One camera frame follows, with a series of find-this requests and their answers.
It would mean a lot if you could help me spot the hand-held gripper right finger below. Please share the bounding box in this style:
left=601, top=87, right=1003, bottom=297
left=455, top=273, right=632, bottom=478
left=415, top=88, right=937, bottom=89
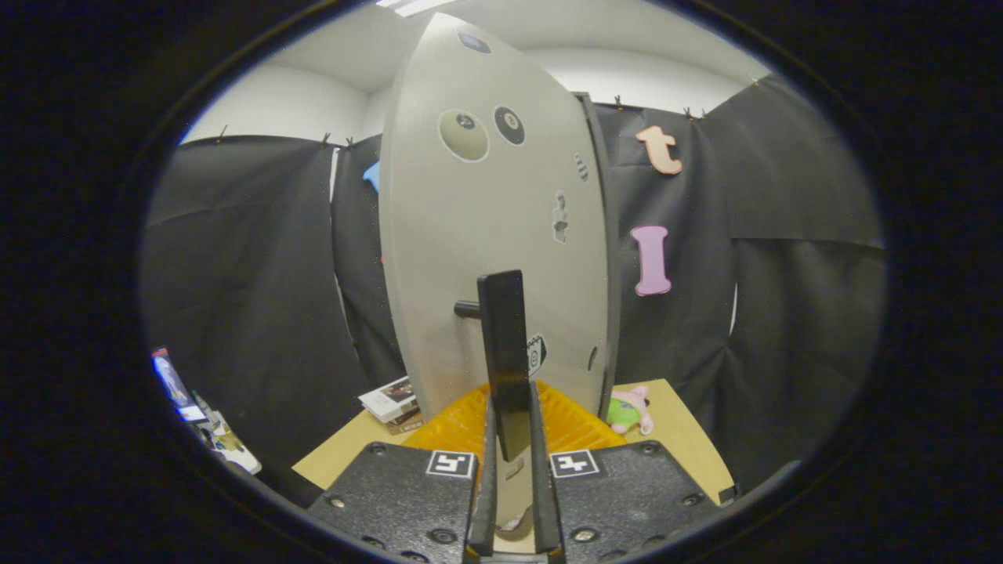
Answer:
left=529, top=381, right=726, bottom=564

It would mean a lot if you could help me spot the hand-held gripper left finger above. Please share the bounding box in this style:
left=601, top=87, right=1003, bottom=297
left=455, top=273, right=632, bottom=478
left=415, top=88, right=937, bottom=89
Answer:
left=307, top=382, right=498, bottom=564

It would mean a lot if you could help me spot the black door handle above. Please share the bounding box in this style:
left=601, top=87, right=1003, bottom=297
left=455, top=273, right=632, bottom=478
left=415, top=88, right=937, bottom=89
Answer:
left=454, top=270, right=534, bottom=463

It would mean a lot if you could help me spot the light grey shoe cabinet door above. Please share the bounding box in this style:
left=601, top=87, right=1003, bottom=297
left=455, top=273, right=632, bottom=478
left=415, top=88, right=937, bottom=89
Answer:
left=378, top=12, right=614, bottom=541

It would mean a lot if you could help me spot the green and pink plush toy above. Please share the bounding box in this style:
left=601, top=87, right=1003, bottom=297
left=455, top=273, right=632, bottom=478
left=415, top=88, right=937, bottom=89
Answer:
left=607, top=385, right=655, bottom=436

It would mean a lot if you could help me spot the white book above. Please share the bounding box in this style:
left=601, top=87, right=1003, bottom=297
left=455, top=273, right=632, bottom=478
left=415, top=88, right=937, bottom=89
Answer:
left=358, top=376, right=420, bottom=424

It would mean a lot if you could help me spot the white cluttered object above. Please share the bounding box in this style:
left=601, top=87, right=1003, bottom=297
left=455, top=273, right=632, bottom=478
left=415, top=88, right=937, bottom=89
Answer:
left=192, top=392, right=263, bottom=475

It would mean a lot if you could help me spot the blue poster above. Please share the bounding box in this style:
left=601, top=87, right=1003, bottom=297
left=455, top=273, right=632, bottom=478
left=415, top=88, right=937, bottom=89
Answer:
left=151, top=347, right=206, bottom=424

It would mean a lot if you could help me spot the black backdrop cloth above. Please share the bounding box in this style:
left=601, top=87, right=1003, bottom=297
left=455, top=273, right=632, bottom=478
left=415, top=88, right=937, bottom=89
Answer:
left=141, top=74, right=890, bottom=494

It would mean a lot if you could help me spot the long ceiling light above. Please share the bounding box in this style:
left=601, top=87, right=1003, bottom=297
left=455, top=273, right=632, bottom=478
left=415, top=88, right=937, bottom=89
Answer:
left=376, top=0, right=459, bottom=18

